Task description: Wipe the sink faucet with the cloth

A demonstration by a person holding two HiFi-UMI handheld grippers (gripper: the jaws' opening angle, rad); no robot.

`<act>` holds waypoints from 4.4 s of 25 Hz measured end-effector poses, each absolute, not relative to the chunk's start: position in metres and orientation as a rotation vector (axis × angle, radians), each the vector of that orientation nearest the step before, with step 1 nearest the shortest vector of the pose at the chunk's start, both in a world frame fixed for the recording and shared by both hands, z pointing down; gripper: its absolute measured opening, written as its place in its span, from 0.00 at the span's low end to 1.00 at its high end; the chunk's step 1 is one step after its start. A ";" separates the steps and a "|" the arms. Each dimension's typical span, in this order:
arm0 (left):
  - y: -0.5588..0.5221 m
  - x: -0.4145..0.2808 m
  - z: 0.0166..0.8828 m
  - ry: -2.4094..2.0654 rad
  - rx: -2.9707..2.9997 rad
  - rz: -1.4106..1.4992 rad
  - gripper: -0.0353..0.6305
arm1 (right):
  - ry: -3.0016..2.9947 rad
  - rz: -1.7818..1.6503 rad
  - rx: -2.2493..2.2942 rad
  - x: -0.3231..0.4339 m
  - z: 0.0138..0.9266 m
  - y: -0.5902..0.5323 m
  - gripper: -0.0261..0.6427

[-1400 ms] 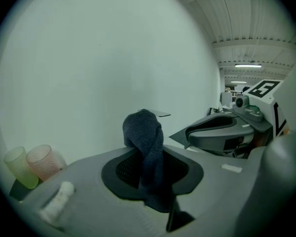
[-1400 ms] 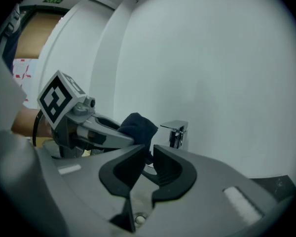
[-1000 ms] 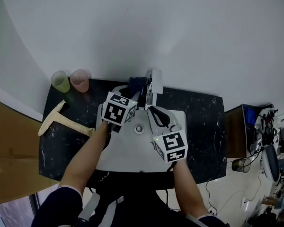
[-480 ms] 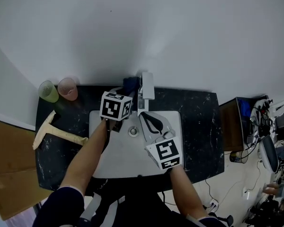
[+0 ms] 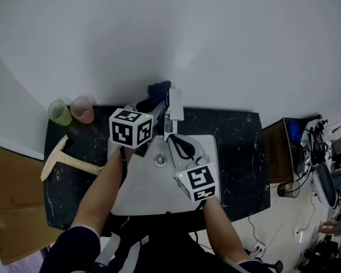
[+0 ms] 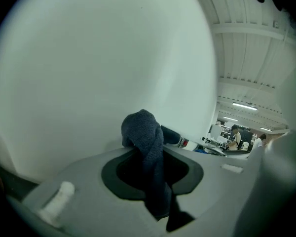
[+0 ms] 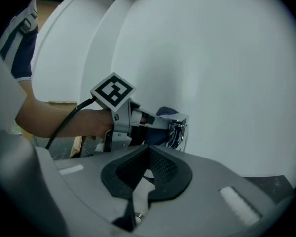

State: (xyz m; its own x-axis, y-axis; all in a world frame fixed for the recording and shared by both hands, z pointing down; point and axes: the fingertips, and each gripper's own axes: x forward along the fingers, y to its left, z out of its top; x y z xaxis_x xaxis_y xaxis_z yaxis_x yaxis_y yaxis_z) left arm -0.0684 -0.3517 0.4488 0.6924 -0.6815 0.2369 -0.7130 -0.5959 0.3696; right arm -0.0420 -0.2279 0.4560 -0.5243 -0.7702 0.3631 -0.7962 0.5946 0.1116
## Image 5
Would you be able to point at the green plastic cup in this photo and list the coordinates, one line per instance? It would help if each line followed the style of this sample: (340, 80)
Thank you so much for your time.
(59, 112)

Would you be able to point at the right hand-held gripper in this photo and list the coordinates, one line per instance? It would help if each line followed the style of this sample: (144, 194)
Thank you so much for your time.
(199, 181)

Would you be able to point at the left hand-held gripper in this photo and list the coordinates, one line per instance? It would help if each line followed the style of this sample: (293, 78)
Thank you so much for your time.
(130, 127)

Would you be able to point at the chrome faucet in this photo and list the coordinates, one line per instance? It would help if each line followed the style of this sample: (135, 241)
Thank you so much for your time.
(176, 104)

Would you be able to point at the black marble vanity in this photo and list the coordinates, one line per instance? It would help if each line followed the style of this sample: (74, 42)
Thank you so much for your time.
(238, 152)

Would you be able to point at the metal sink drain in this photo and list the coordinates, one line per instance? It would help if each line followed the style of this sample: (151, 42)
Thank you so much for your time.
(160, 160)

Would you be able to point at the beige T-shaped scraper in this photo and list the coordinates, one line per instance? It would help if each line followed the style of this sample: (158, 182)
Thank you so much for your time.
(74, 163)

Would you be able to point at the brown cardboard sheet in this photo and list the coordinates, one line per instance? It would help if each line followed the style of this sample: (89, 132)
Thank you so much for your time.
(14, 209)

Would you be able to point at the white power strip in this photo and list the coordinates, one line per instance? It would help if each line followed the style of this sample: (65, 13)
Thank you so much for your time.
(257, 249)

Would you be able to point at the black mesh wastebasket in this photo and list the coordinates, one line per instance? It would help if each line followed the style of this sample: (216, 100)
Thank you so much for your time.
(288, 190)

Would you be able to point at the person's right forearm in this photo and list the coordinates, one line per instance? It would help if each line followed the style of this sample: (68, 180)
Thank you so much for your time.
(221, 229)

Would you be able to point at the person's dark clothing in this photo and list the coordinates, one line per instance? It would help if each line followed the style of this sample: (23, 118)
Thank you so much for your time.
(159, 252)

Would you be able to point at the dark blue cloth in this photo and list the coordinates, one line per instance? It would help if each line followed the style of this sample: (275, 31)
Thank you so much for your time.
(157, 91)

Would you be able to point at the bright blue bag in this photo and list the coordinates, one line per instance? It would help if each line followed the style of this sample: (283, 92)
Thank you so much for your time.
(294, 131)

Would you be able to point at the pile of electronic gear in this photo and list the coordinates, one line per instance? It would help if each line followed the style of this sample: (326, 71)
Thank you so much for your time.
(315, 144)

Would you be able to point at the brown wooden cabinet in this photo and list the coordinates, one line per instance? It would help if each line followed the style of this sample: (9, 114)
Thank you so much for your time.
(275, 152)

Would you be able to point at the pink plastic cup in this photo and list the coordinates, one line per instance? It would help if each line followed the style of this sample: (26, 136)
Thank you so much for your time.
(82, 109)

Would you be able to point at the person's left forearm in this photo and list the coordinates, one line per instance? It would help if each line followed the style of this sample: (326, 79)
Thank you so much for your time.
(102, 186)

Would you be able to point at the white sink basin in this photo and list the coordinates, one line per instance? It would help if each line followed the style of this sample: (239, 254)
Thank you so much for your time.
(147, 186)

